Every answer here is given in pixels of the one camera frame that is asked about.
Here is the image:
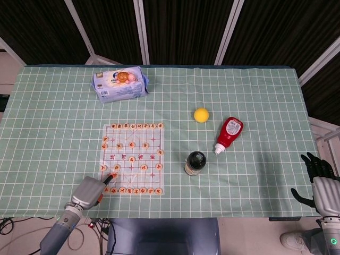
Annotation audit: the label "blue wet wipes pack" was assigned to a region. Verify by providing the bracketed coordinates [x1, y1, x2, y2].
[91, 66, 151, 104]

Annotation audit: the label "red ketchup squeeze bottle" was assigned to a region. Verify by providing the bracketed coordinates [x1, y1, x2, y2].
[214, 116, 244, 155]

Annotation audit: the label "yellow ball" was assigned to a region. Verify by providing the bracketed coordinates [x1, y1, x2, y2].
[193, 108, 210, 124]

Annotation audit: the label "translucent chess board sheet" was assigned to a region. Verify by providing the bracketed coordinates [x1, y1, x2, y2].
[98, 122, 166, 196]

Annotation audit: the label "black white-framed screen panel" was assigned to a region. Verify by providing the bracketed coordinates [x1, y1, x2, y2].
[134, 0, 244, 66]
[215, 0, 340, 80]
[65, 0, 149, 65]
[0, 0, 94, 66]
[297, 42, 340, 120]

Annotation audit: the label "black floor cable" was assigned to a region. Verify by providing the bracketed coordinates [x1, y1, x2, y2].
[0, 217, 19, 236]

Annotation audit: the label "green checked tablecloth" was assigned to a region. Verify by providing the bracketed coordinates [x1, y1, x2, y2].
[0, 65, 320, 220]

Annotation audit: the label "white sneaker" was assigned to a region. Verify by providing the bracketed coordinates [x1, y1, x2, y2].
[279, 230, 310, 252]

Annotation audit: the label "white metal rack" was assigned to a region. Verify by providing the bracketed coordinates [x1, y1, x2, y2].
[309, 116, 340, 160]

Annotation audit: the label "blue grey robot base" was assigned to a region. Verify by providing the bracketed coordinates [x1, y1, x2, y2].
[107, 217, 222, 255]

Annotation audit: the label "white floor cable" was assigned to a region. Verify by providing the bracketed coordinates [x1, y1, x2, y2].
[66, 222, 108, 251]

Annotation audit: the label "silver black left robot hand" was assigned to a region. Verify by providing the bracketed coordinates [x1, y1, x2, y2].
[69, 173, 117, 212]

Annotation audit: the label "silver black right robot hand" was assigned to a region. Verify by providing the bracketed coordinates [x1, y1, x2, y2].
[290, 151, 340, 218]

